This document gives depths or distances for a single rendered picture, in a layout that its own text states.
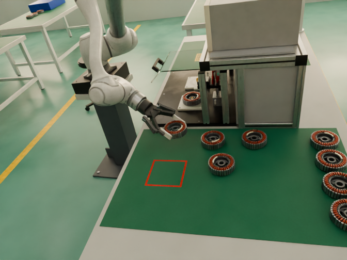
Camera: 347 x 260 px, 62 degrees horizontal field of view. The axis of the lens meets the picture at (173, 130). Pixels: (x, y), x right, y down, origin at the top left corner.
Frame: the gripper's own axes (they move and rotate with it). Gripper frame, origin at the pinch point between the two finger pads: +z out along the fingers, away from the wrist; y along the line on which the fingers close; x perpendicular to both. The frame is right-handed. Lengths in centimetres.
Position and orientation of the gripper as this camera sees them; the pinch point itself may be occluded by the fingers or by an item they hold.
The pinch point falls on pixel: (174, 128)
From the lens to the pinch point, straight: 138.6
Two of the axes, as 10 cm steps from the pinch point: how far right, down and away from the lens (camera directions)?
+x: 2.8, -5.8, -7.7
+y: -5.4, 5.7, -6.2
